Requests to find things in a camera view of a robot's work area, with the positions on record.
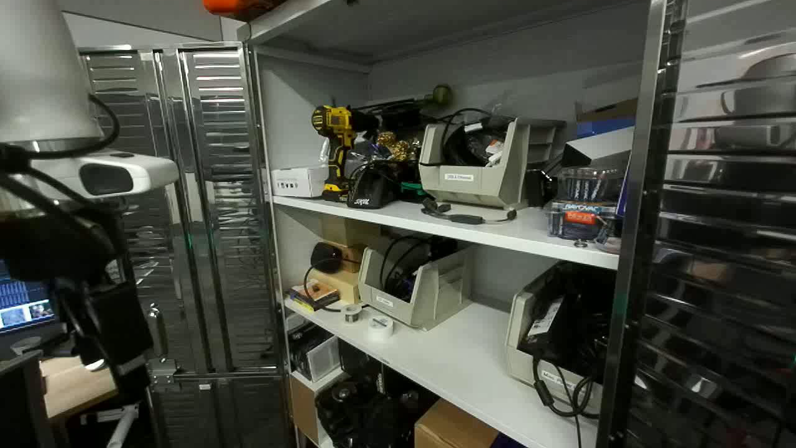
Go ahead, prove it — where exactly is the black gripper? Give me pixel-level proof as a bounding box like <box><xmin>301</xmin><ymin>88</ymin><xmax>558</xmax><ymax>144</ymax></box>
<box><xmin>0</xmin><ymin>194</ymin><xmax>158</xmax><ymax>383</ymax></box>

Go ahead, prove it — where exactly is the wooden desk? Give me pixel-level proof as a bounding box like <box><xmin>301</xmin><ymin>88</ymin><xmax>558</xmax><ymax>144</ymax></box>
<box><xmin>35</xmin><ymin>353</ymin><xmax>120</xmax><ymax>423</ymax></box>

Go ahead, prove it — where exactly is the computer monitor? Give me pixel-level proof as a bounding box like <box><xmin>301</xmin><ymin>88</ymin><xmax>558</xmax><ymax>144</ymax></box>
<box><xmin>0</xmin><ymin>261</ymin><xmax>66</xmax><ymax>340</ymax></box>

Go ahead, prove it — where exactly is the white pipe leg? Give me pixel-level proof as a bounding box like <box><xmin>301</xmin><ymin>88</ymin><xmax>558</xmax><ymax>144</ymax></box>
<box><xmin>100</xmin><ymin>402</ymin><xmax>145</xmax><ymax>448</ymax></box>

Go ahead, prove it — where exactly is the steel tray rack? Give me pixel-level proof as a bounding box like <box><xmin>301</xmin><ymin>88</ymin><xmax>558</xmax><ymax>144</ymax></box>
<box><xmin>595</xmin><ymin>0</ymin><xmax>796</xmax><ymax>448</ymax></box>
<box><xmin>77</xmin><ymin>45</ymin><xmax>288</xmax><ymax>448</ymax></box>

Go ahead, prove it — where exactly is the colourful book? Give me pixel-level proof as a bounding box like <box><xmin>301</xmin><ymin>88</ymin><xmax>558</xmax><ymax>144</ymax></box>
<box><xmin>286</xmin><ymin>281</ymin><xmax>344</xmax><ymax>317</ymax></box>

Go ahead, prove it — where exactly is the narrow cardboard box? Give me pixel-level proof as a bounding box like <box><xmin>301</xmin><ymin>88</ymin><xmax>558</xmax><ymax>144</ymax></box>
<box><xmin>286</xmin><ymin>373</ymin><xmax>323</xmax><ymax>445</ymax></box>

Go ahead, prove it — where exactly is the white plastic container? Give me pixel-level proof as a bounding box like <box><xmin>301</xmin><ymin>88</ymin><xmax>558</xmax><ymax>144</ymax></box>
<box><xmin>293</xmin><ymin>327</ymin><xmax>344</xmax><ymax>389</ymax></box>

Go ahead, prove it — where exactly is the black round device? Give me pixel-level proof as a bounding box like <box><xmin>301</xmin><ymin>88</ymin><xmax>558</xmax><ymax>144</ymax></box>
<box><xmin>309</xmin><ymin>239</ymin><xmax>349</xmax><ymax>277</ymax></box>

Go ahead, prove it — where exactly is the white box with icons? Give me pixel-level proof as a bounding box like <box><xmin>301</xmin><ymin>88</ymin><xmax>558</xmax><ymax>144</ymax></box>
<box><xmin>272</xmin><ymin>164</ymin><xmax>332</xmax><ymax>203</ymax></box>

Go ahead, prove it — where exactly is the tan flat box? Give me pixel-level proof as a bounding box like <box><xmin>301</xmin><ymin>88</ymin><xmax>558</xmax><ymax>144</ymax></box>
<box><xmin>316</xmin><ymin>261</ymin><xmax>367</xmax><ymax>306</ymax></box>

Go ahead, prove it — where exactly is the small cardboard box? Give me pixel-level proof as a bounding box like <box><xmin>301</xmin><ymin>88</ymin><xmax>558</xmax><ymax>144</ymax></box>
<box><xmin>318</xmin><ymin>218</ymin><xmax>385</xmax><ymax>255</ymax></box>

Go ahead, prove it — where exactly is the black equipment pile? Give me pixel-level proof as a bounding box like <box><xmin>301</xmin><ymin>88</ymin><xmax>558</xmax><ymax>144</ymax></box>
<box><xmin>318</xmin><ymin>343</ymin><xmax>438</xmax><ymax>448</ymax></box>

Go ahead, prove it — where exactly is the black battery charger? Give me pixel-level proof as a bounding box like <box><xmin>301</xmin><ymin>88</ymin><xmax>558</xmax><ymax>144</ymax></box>
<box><xmin>344</xmin><ymin>154</ymin><xmax>404</xmax><ymax>211</ymax></box>

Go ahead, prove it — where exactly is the grey plastic storage bin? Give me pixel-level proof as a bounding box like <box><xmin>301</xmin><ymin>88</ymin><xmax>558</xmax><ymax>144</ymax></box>
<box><xmin>505</xmin><ymin>270</ymin><xmax>618</xmax><ymax>418</ymax></box>
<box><xmin>415</xmin><ymin>118</ymin><xmax>533</xmax><ymax>211</ymax></box>
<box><xmin>355</xmin><ymin>235</ymin><xmax>477</xmax><ymax>331</ymax></box>

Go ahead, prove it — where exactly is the black yellow power tool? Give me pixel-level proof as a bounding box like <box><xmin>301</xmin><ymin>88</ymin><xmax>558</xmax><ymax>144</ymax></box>
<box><xmin>370</xmin><ymin>97</ymin><xmax>429</xmax><ymax>196</ymax></box>

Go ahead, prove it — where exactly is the orange object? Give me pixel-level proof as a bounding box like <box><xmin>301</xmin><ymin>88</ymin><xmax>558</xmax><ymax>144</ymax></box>
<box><xmin>202</xmin><ymin>0</ymin><xmax>286</xmax><ymax>22</ymax></box>

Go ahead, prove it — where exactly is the white shelf board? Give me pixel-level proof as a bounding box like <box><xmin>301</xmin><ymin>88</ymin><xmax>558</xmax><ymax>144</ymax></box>
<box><xmin>281</xmin><ymin>297</ymin><xmax>603</xmax><ymax>448</ymax></box>
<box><xmin>272</xmin><ymin>194</ymin><xmax>623</xmax><ymax>272</ymax></box>

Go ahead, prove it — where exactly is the large cardboard box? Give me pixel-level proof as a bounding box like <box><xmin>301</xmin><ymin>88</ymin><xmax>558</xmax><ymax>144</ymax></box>
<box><xmin>411</xmin><ymin>397</ymin><xmax>502</xmax><ymax>448</ymax></box>

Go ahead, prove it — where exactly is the green round knob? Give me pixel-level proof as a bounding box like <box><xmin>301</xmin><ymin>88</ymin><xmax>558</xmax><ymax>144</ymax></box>
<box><xmin>429</xmin><ymin>82</ymin><xmax>455</xmax><ymax>113</ymax></box>

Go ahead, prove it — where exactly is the white shelving unit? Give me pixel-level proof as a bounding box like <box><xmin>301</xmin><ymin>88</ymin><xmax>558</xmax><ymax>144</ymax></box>
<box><xmin>243</xmin><ymin>0</ymin><xmax>668</xmax><ymax>448</ymax></box>

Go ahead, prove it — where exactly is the clear package with orange item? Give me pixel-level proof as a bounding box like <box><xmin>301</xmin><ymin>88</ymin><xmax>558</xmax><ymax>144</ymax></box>
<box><xmin>546</xmin><ymin>200</ymin><xmax>623</xmax><ymax>249</ymax></box>

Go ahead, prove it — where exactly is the clear plastic bit case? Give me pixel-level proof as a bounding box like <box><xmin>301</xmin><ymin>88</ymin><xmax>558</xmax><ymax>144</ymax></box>
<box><xmin>549</xmin><ymin>164</ymin><xmax>628</xmax><ymax>206</ymax></box>

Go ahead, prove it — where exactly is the white and blue box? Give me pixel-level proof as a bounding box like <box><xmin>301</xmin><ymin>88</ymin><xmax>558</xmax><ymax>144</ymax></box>
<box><xmin>563</xmin><ymin>118</ymin><xmax>639</xmax><ymax>170</ymax></box>

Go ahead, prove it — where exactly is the thin black cable loop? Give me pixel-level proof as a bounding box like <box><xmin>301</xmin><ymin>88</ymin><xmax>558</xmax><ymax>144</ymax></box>
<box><xmin>299</xmin><ymin>261</ymin><xmax>318</xmax><ymax>305</ymax></box>

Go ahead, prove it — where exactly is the yellow black cordless drill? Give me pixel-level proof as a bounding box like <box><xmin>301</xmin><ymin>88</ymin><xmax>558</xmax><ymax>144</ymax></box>
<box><xmin>309</xmin><ymin>102</ymin><xmax>379</xmax><ymax>203</ymax></box>

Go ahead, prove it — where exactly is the black cable bundle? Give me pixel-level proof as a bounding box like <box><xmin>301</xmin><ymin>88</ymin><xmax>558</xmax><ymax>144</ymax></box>
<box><xmin>438</xmin><ymin>107</ymin><xmax>513</xmax><ymax>170</ymax></box>
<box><xmin>374</xmin><ymin>235</ymin><xmax>445</xmax><ymax>305</ymax></box>
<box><xmin>521</xmin><ymin>261</ymin><xmax>618</xmax><ymax>420</ymax></box>

